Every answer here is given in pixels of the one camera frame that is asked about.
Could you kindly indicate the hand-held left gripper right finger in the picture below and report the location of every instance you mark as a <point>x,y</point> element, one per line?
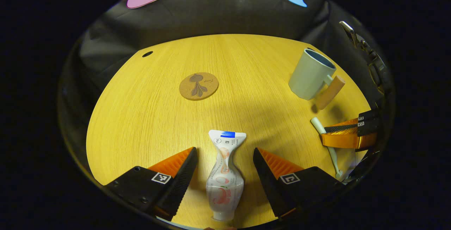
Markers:
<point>269,184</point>

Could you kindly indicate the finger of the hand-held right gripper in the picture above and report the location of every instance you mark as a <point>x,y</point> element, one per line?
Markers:
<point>352,126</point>
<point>348,140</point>

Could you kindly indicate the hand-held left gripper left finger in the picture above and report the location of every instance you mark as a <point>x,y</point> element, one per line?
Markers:
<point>181,184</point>

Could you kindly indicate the pale green toothbrush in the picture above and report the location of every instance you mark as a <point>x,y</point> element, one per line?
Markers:
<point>333,154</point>

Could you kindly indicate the white toothpaste tube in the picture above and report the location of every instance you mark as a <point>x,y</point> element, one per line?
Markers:
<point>225,184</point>

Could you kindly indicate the round cork coaster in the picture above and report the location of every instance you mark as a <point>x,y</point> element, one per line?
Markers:
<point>199,86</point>

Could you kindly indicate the wooden desktop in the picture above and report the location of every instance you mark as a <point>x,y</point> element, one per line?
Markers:
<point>151,124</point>

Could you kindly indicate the black backdrop cloth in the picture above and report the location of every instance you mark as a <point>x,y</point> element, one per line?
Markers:
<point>225,15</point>

